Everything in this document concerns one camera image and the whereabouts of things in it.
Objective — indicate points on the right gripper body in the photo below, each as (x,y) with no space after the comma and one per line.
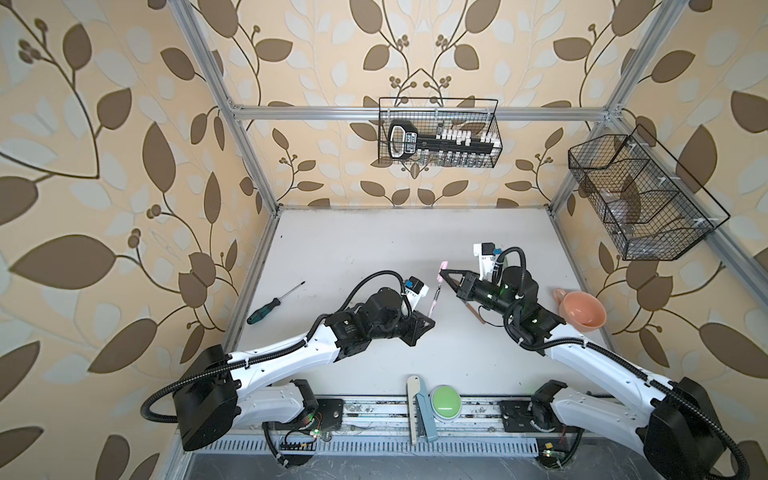
(485,294)

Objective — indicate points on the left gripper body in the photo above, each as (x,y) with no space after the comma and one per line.
(399,326)

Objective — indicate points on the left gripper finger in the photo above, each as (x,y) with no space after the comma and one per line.
(418,317)
(419,328)

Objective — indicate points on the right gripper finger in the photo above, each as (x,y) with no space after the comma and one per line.
(456,287)
(459,275)

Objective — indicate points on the pink pen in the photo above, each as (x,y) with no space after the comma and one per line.
(434,301)

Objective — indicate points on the brown pen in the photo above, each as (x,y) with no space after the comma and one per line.
(475,313)

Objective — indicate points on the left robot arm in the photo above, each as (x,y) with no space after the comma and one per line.
(221,390)

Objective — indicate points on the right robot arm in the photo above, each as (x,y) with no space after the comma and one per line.
(672,424)

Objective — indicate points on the pink cup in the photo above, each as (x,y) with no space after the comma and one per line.
(580,309)

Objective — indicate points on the green push button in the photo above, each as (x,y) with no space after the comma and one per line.
(446,403)

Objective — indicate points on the black tool in basket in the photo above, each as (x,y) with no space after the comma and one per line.
(403,140)

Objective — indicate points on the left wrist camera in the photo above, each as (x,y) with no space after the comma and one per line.
(414,290)

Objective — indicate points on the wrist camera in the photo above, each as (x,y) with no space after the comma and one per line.
(414,290)
(489,268)

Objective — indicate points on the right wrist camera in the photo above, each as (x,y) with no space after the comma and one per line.
(489,268)

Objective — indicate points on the grey bracket tool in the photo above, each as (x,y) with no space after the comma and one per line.
(420,415)

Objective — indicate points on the green handled screwdriver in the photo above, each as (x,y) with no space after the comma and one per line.
(262,312)

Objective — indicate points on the rear wire basket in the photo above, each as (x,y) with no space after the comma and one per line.
(471,113)

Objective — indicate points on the side wire basket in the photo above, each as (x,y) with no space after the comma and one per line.
(652,207)

